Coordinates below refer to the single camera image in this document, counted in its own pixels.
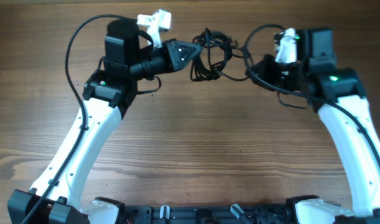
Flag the black USB cable long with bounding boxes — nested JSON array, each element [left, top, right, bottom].
[[214, 39, 256, 82]]

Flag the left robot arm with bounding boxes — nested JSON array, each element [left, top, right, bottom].
[[7, 15, 202, 223]]

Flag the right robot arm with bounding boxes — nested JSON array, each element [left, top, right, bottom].
[[243, 28, 380, 223]]

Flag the right camera black cable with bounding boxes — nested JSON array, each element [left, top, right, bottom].
[[241, 24, 380, 200]]

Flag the camera black cable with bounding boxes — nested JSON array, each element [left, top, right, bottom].
[[20, 14, 138, 224], [241, 24, 380, 200]]

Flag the left camera black cable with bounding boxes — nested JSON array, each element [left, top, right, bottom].
[[20, 14, 138, 224]]

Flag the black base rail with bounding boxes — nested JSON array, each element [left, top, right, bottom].
[[124, 204, 292, 224]]

